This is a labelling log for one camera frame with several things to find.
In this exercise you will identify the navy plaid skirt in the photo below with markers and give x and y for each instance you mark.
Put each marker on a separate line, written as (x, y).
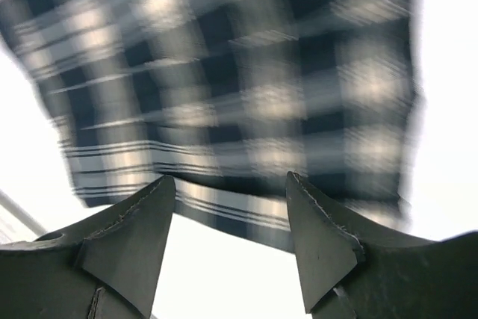
(226, 96)

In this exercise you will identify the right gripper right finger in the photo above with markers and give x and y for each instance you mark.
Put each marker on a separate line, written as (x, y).
(352, 267)

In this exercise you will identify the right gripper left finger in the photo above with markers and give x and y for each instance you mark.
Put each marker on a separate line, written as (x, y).
(104, 266)

